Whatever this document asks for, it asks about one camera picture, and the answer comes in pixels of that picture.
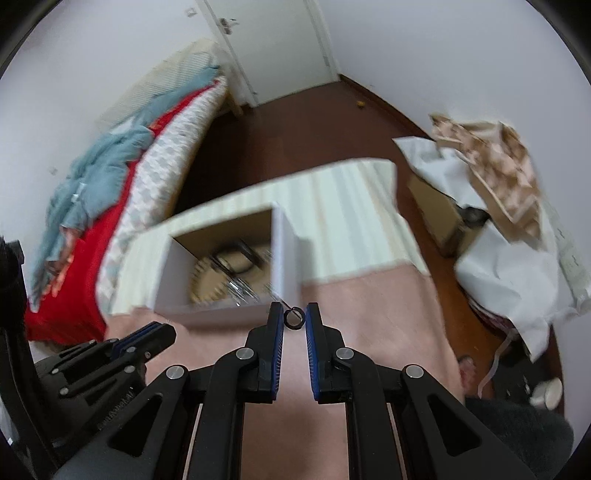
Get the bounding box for wooden bead bracelet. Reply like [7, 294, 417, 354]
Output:
[189, 255, 233, 305]

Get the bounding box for silver chain bracelet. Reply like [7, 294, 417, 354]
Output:
[225, 280, 264, 305]

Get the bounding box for black wristband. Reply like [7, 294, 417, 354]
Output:
[209, 239, 266, 278]

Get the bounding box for red blanket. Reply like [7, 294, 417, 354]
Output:
[23, 82, 219, 346]

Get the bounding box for white cardboard box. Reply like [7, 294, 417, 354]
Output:
[151, 204, 301, 329]

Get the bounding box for pink suede mat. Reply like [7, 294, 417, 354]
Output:
[103, 262, 465, 480]

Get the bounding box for dark grey fluffy rug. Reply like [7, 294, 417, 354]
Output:
[465, 397, 574, 479]

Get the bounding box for white cup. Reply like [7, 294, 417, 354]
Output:
[529, 378, 563, 411]

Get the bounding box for diamond pattern mattress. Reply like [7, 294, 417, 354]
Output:
[95, 75, 228, 317]

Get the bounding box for teal quilt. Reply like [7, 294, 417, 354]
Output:
[29, 65, 219, 311]

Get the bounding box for brown cardboard box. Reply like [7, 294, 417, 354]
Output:
[408, 174, 491, 258]

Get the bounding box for striped cream cloth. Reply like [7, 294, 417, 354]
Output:
[110, 158, 429, 315]

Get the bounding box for white power strip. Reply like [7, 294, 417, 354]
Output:
[543, 197, 590, 316]

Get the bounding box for striped pillow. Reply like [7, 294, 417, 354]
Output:
[95, 38, 222, 133]

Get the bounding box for brown checkered scarf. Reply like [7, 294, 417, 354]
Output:
[430, 113, 542, 249]

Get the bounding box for white door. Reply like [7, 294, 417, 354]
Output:
[197, 0, 338, 107]

